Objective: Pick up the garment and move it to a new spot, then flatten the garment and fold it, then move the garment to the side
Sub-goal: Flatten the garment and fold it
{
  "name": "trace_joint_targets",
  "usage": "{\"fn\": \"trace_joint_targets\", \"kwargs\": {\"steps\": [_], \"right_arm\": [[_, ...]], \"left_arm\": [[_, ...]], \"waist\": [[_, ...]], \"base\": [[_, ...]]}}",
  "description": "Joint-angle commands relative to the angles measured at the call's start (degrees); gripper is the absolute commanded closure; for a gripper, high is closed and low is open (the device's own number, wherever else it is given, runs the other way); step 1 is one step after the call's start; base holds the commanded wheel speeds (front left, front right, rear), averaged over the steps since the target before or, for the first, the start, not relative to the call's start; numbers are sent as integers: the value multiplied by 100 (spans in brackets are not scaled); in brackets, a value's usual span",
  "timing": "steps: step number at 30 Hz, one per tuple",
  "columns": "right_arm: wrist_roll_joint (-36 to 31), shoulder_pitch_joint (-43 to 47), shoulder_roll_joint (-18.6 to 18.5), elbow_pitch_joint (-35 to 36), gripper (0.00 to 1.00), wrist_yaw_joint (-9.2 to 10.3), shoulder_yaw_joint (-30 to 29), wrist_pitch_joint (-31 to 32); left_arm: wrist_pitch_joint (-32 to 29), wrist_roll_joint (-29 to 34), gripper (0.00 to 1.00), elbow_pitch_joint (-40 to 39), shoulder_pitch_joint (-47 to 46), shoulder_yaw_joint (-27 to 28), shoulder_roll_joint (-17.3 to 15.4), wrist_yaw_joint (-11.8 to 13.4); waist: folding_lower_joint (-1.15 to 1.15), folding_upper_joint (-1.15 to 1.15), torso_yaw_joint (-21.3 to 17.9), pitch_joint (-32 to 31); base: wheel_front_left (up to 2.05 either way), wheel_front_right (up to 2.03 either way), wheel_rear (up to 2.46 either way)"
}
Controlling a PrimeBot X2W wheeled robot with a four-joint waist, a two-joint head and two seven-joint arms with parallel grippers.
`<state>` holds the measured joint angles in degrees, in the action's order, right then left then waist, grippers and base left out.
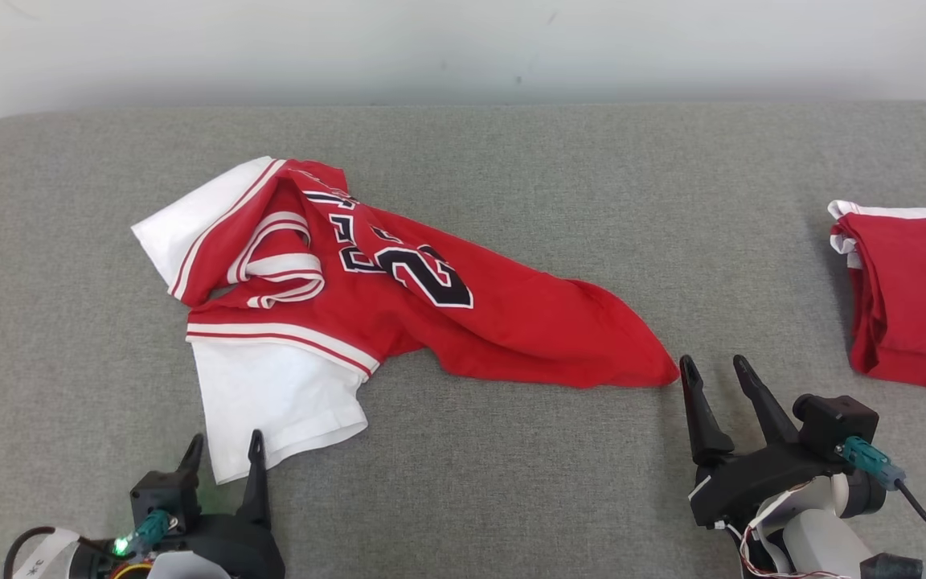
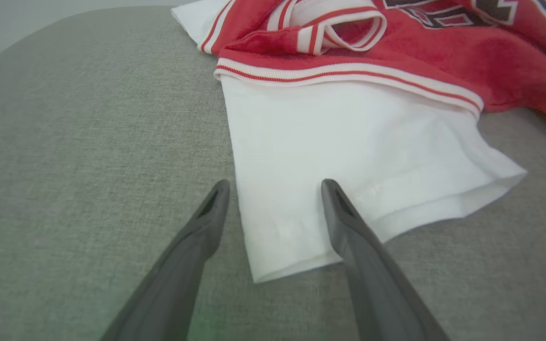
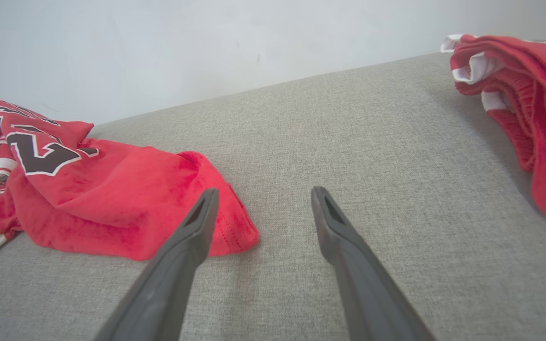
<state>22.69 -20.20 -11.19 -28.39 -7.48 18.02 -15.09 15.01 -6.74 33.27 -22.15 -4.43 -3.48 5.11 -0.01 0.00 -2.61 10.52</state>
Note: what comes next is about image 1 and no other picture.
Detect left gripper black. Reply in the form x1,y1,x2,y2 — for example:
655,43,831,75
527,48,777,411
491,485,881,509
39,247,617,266
177,429,288,579

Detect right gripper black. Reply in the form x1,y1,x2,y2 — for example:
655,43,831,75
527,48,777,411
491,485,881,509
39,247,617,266
678,355,847,530

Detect red shorts with white stripe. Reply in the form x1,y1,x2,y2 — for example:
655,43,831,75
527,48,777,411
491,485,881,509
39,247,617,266
827,199,926,401

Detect red white number 23 jersey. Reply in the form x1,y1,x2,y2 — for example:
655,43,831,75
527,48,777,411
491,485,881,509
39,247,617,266
132,156,679,485

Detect left black cable teal connector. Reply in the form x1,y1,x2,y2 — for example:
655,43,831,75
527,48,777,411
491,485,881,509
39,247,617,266
2,508,172,579

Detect black cable teal connector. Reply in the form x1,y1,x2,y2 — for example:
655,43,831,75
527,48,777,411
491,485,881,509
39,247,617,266
839,436,926,564
2,508,172,579

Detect thin white red wire bundle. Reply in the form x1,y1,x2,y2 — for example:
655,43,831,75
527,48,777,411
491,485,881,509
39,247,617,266
724,482,834,579

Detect right black cable teal connector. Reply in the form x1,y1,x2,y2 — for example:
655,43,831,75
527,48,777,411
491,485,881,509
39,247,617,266
839,436,926,564

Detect white cable label tag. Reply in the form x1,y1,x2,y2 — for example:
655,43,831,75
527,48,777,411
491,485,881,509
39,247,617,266
12,528,83,579

